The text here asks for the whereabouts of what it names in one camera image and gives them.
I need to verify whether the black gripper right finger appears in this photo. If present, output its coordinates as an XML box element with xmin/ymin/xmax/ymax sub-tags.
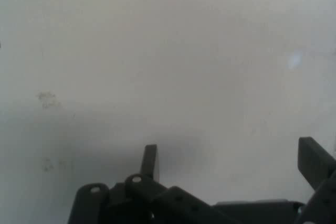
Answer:
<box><xmin>298</xmin><ymin>136</ymin><xmax>336</xmax><ymax>224</ymax></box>

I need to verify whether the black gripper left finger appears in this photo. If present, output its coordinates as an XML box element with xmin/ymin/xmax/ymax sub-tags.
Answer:
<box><xmin>67</xmin><ymin>144</ymin><xmax>237</xmax><ymax>224</ymax></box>

